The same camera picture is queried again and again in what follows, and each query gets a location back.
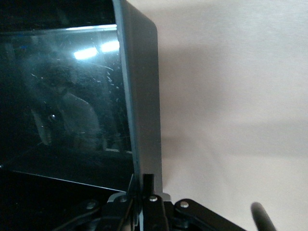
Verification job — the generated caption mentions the black plastic box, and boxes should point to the black plastic box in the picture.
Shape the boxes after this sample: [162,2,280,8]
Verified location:
[0,0,171,231]

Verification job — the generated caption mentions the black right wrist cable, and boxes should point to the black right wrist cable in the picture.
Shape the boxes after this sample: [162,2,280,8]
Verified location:
[250,202,277,231]

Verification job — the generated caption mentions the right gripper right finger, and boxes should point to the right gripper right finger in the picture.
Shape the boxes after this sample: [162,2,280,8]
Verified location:
[142,174,246,231]

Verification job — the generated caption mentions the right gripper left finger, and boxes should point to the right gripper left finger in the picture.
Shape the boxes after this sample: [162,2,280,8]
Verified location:
[78,174,134,231]

